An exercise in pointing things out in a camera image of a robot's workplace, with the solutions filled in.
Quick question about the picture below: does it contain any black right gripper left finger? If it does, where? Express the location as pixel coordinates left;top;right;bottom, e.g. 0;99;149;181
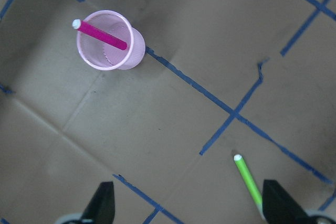
81;182;115;224

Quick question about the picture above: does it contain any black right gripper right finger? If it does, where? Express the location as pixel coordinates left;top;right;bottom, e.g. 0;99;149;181
262;179;307;223

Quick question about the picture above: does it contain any pink marker pen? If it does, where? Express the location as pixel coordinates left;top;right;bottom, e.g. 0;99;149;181
72;19;127;50

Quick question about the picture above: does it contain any pink mesh cup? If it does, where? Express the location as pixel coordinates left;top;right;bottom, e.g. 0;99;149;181
72;10;145;71

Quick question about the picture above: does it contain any green marker pen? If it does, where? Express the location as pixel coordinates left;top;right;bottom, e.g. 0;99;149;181
233;154;266;220

